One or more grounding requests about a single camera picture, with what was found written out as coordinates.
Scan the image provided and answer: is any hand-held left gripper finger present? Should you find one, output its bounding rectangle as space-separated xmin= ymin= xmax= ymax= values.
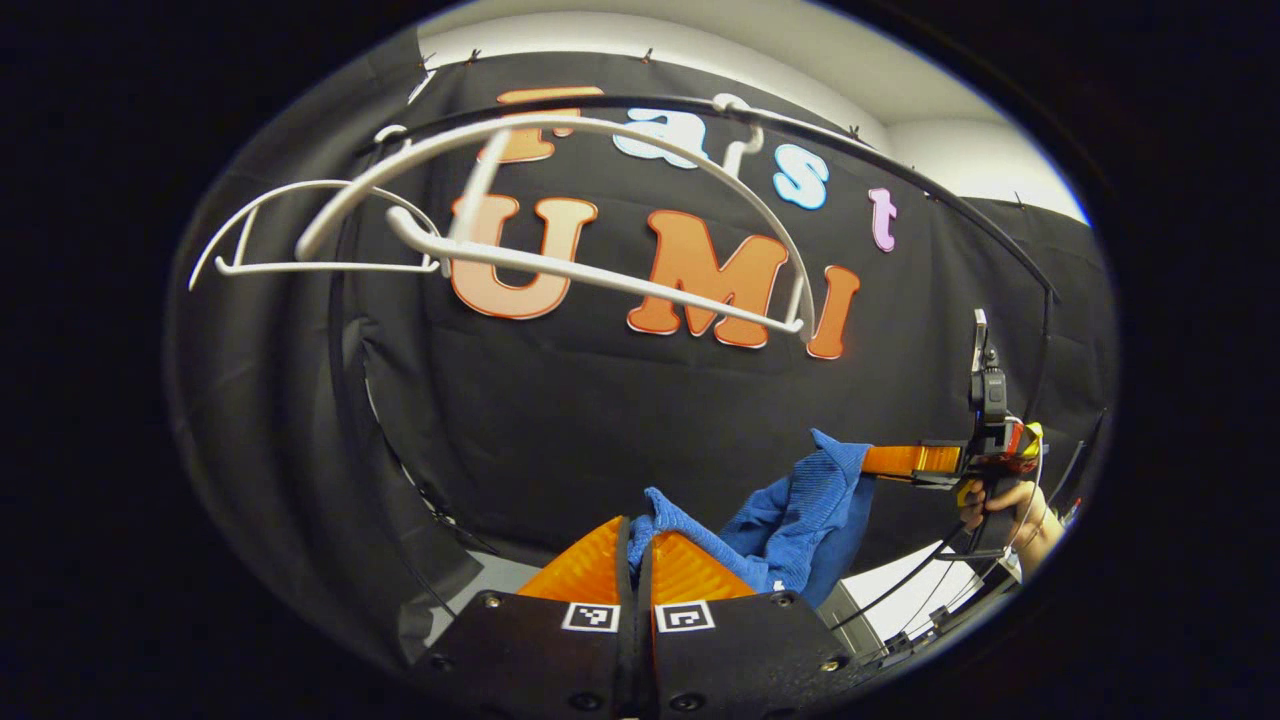
xmin=638 ymin=528 xmax=871 ymax=720
xmin=412 ymin=515 xmax=639 ymax=720

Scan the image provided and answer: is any blue corduroy jacket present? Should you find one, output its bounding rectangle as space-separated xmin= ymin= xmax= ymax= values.
xmin=628 ymin=428 xmax=879 ymax=609

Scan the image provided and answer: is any white plastic hanger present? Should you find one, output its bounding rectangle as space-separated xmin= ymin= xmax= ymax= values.
xmin=295 ymin=93 xmax=819 ymax=349
xmin=188 ymin=125 xmax=446 ymax=293

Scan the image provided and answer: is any black clothes rack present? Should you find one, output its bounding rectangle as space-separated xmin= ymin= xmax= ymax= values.
xmin=325 ymin=93 xmax=1061 ymax=561

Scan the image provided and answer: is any white box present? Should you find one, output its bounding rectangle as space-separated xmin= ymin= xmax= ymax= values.
xmin=840 ymin=545 xmax=986 ymax=641

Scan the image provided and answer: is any black backdrop cloth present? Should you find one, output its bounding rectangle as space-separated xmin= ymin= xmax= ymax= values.
xmin=165 ymin=30 xmax=1121 ymax=671

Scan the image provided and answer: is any black cable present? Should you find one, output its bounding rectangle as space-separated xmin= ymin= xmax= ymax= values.
xmin=828 ymin=520 xmax=976 ymax=631

